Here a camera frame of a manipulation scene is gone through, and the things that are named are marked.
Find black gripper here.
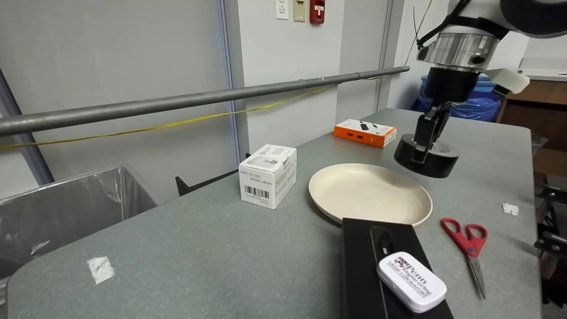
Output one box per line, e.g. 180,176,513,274
414,67,478,148

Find black masking tape roll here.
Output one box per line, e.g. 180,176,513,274
393,134,458,176

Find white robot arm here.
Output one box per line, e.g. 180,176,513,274
414,0,567,150

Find cream round plate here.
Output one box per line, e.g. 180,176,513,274
307,162,433,226

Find white tape scrap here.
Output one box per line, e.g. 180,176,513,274
501,201,518,215

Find orange and white box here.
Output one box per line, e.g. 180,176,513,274
332,118,396,148

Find blue bag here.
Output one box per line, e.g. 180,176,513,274
410,72,509,123

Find small white case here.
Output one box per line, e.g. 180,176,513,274
377,251,446,313

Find red fire alarm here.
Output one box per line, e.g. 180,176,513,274
309,0,325,24

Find white cardboard box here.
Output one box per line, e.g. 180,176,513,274
238,143,297,208

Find long black box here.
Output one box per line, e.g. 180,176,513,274
339,215,455,319

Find white sticker on table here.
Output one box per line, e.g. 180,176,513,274
86,256,114,283

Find red handled scissors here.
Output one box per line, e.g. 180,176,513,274
439,217,488,299

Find yellow cable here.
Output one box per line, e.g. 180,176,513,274
0,84,332,152

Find white wall switch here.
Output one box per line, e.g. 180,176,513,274
274,0,290,19

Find grey metal rail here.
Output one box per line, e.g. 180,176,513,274
0,65,408,136

